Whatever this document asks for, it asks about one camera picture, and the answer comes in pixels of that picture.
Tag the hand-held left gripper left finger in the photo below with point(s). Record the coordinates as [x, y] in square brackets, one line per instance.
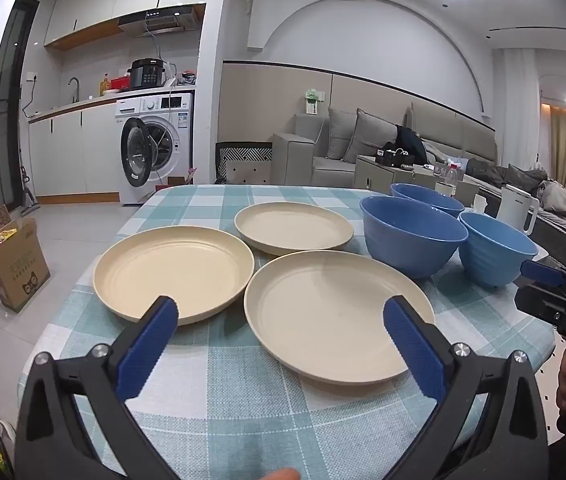
[150, 345]

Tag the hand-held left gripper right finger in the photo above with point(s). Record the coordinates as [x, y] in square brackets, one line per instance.
[413, 345]

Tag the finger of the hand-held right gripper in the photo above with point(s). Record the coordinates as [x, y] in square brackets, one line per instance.
[548, 305]
[540, 272]

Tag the light blue bowl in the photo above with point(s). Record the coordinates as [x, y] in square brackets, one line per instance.
[493, 260]

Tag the cream round plate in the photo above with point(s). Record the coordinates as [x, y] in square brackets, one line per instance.
[328, 310]
[173, 265]
[293, 225]

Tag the dark blue bowl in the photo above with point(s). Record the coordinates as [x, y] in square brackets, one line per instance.
[428, 197]
[408, 245]

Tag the person's left hand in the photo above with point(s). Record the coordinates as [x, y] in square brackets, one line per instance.
[283, 475]

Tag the white electric kettle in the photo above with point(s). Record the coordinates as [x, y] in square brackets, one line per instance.
[513, 207]

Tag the teal checked tablecloth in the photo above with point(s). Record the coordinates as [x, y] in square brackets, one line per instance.
[223, 390]

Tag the dark grey blanket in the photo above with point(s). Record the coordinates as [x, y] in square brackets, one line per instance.
[518, 175]

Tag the clear water bottle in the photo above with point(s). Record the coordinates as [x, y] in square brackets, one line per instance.
[450, 175]

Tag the brown cardboard box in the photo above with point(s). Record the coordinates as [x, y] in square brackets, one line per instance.
[18, 275]

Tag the red cardboard box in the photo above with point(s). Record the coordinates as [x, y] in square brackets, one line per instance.
[180, 180]

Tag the grey side cabinet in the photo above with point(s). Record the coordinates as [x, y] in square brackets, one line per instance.
[373, 175]

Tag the black jacket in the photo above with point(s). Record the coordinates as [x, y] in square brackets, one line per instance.
[410, 142]

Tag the black box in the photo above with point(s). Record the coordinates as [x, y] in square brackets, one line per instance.
[393, 157]

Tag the floor mop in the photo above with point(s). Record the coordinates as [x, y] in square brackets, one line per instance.
[28, 195]

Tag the white kitchen base cabinet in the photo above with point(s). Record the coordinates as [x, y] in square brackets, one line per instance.
[68, 155]

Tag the black white patterned mat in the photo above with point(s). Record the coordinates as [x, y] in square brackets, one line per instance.
[243, 152]

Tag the grey cushion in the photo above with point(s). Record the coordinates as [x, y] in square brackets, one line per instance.
[338, 132]
[373, 135]

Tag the white washing machine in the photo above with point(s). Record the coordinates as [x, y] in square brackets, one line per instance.
[173, 130]

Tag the grey sofa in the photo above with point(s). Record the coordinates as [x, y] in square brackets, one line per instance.
[293, 160]

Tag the yellow bottle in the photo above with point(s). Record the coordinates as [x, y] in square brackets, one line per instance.
[105, 86]

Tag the kitchen faucet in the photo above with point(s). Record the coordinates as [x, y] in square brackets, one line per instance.
[75, 87]

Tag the black pressure cooker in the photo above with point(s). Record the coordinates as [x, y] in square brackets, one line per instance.
[147, 74]

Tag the black framed glass door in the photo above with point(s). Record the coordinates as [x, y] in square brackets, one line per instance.
[10, 110]

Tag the range hood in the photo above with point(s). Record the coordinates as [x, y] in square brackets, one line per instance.
[163, 20]

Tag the white green wall device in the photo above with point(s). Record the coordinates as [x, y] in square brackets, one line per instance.
[314, 102]

